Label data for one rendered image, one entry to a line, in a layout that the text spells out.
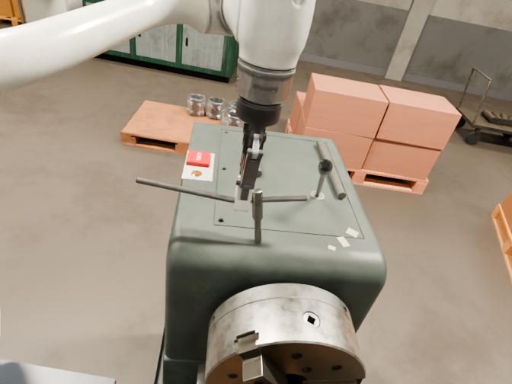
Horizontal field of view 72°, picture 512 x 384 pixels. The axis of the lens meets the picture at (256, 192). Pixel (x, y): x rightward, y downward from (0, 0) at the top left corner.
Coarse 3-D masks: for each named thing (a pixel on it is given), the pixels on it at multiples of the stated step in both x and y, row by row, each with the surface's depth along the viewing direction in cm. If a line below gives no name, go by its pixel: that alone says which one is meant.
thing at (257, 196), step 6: (252, 192) 70; (258, 192) 70; (252, 198) 70; (258, 198) 70; (252, 204) 71; (258, 204) 70; (252, 210) 72; (258, 210) 71; (252, 216) 72; (258, 216) 71; (258, 222) 72; (258, 228) 73; (258, 234) 73; (258, 240) 74
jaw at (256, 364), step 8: (248, 336) 63; (256, 336) 63; (240, 344) 63; (248, 344) 62; (240, 352) 62; (248, 352) 62; (256, 352) 62; (248, 360) 61; (256, 360) 61; (264, 360) 61; (248, 368) 60; (256, 368) 60; (264, 368) 60; (272, 368) 63; (248, 376) 59; (256, 376) 59; (264, 376) 59; (272, 376) 61; (280, 376) 64
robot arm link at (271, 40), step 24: (240, 0) 49; (264, 0) 46; (288, 0) 45; (312, 0) 48; (240, 24) 50; (264, 24) 47; (288, 24) 47; (240, 48) 52; (264, 48) 49; (288, 48) 49
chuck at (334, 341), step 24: (240, 312) 67; (264, 312) 65; (288, 312) 64; (312, 312) 65; (336, 312) 68; (216, 336) 68; (240, 336) 64; (264, 336) 61; (288, 336) 61; (312, 336) 61; (336, 336) 63; (216, 360) 64; (240, 360) 63; (288, 360) 64; (312, 360) 64; (336, 360) 64; (360, 360) 65
